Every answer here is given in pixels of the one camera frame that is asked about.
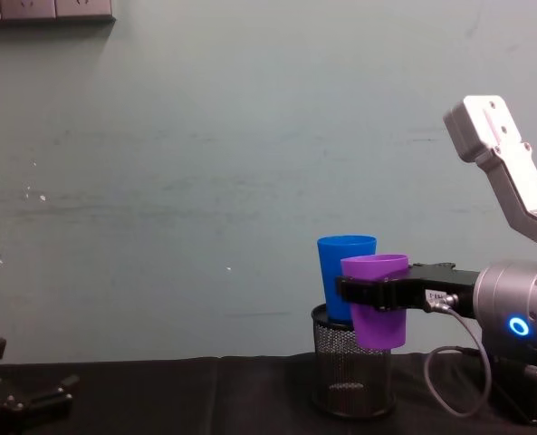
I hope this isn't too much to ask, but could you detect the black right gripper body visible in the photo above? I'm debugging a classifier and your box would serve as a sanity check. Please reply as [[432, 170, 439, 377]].
[[387, 266, 482, 317]]

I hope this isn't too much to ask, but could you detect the purple plastic cup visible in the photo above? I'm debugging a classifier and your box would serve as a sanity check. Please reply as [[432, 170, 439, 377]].
[[340, 253, 410, 351]]

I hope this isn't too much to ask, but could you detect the blue plastic cup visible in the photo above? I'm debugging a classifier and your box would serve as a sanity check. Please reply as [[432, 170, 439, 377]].
[[316, 234, 379, 325]]

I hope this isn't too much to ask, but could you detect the black mesh pen holder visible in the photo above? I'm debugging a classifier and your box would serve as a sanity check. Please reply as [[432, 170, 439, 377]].
[[310, 302, 398, 420]]

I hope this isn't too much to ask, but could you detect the black table cloth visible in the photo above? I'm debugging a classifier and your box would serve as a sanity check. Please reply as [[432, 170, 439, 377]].
[[0, 351, 537, 435]]

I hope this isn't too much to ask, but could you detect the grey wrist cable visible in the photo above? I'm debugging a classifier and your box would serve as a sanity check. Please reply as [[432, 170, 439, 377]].
[[423, 293, 494, 418]]

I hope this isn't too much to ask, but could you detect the grey wall socket plate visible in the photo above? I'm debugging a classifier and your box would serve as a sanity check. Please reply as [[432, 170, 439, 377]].
[[55, 0, 114, 18], [0, 0, 57, 20]]

